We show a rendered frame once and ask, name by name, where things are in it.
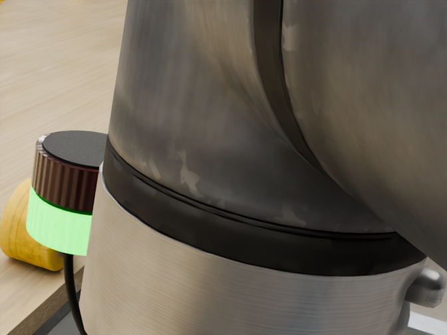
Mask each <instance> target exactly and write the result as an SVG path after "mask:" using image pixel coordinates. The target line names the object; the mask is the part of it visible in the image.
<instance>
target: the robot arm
mask: <svg viewBox="0 0 447 335"><path fill-rule="evenodd" d="M428 257H429V258H430V259H432V260H433V261H434V262H435V263H436V264H437V265H439V266H440V267H442V268H443V269H444V270H445V271H446V272H447V0H128V3H127V8H126V16H125V21H124V30H123V34H122V42H121V48H120V56H119V61H118V69H117V74H116V82H115V87H114V96H113V100H112V108H111V113H110V122H109V127H108V135H107V139H106V147H105V153H104V161H103V162H102V163H101V165H100V167H99V171H98V179H97V185H96V193H95V198H94V207H93V212H92V220H91V225H90V233H89V238H88V247H87V252H86V261H85V266H84V274H83V279H82V287H81V292H80V301H79V308H80V313H81V317H82V322H83V326H84V330H85V332H86V333H87V334H88V335H405V334H406V330H407V327H408V322H409V319H410V303H414V304H417V305H420V306H423V307H427V308H435V307H437V306H438V305H439V304H441V302H442V299H443V297H444V293H445V291H446V279H445V276H444V275H443V274H442V273H439V272H438V271H435V270H433V269H427V268H424V266H425V263H426V260H427V258H428Z"/></svg>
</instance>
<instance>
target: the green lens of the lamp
mask: <svg viewBox="0 0 447 335"><path fill-rule="evenodd" d="M91 220H92V215H80V214H76V213H71V212H68V211H63V210H61V209H57V208H56V207H53V206H51V205H49V204H47V203H45V202H44V201H43V200H41V199H40V198H39V197H38V196H37V194H36V193H35V191H34V189H33V188H32V186H31V189H30V195H29V206H28V212H27V222H26V228H27V231H28V233H29V234H30V236H32V238H34V239H35V240H36V241H38V242H39V243H41V244H42V245H44V246H47V247H49V248H52V249H54V250H57V251H61V252H64V253H70V254H74V255H85V256H86V252H87V247H88V238H89V233H90V225H91Z"/></svg>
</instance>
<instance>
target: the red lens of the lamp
mask: <svg viewBox="0 0 447 335"><path fill-rule="evenodd" d="M52 133H55V132H52ZM52 133H50V134H52ZM50 134H45V135H44V136H41V137H40V138H39V139H38V140H37V142H36V146H35V156H34V162H33V172H32V178H31V186H32V188H33V189H34V191H35V192H36V193H37V194H38V195H40V196H41V197H42V198H44V199H46V200H47V201H50V202H51V203H54V204H57V205H60V206H62V207H67V208H69V209H76V210H79V211H88V212H93V207H94V198H95V193H96V185H97V179H98V171H99V170H97V169H87V168H83V167H77V166H72V165H70V164H66V163H64V162H61V161H59V160H56V159H55V158H52V157H51V156H50V155H48V154H47V153H46V152H45V151H44V150H43V148H42V142H43V140H44V139H45V137H47V136H48V135H50Z"/></svg>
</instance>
